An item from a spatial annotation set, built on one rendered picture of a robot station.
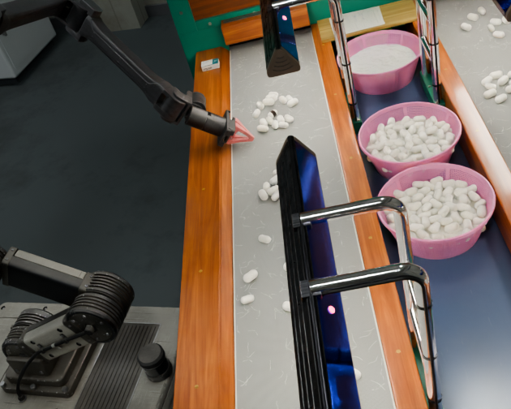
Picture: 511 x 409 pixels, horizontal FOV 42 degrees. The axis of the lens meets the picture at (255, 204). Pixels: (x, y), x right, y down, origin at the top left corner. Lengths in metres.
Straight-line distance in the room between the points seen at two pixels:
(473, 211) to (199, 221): 0.66
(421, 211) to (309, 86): 0.68
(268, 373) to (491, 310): 0.49
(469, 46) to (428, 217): 0.75
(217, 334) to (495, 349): 0.56
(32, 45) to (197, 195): 3.14
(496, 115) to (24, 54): 3.45
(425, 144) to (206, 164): 0.60
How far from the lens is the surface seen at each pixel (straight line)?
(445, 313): 1.48
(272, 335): 1.42
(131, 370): 1.84
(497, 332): 1.45
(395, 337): 1.34
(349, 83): 1.89
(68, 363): 1.87
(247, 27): 2.35
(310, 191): 1.17
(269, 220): 1.66
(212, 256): 1.58
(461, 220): 1.58
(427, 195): 1.64
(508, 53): 2.14
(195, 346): 1.42
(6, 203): 3.57
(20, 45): 4.69
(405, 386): 1.28
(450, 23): 2.32
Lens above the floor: 1.84
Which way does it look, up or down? 40 degrees down
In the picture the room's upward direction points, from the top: 18 degrees counter-clockwise
